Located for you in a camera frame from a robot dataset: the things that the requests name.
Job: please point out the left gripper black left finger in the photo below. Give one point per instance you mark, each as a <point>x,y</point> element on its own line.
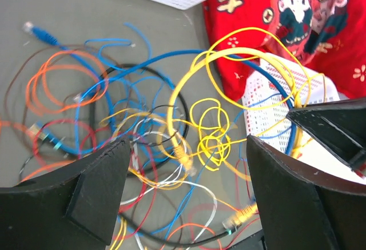
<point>73,207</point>

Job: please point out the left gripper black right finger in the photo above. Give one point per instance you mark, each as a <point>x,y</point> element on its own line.
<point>302,207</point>

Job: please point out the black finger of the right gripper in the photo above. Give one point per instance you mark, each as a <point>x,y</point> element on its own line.
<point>338,126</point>

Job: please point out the white basket right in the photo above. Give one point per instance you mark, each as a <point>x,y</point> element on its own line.
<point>267,119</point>

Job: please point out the red printed pillow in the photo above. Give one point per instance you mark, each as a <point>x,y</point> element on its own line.
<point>327,36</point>

